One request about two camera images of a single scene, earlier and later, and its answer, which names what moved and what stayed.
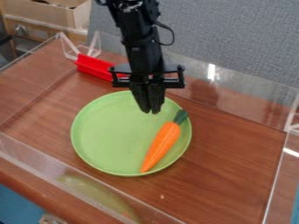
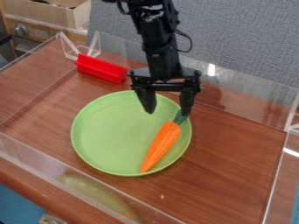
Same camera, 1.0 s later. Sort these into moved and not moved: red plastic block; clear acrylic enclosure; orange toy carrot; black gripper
Moved: black gripper
Not moved: orange toy carrot; red plastic block; clear acrylic enclosure
